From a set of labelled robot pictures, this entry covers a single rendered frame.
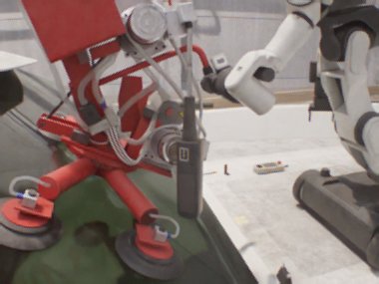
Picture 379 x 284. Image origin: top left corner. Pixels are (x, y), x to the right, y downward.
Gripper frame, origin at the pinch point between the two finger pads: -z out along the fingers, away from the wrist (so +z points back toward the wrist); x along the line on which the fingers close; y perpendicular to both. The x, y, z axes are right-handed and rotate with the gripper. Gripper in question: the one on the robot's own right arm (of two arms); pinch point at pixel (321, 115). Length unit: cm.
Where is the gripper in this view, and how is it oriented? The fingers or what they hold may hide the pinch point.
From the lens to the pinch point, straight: 154.6
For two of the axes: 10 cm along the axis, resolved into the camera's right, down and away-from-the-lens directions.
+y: -2.4, 4.7, -8.5
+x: -9.6, -0.2, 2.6
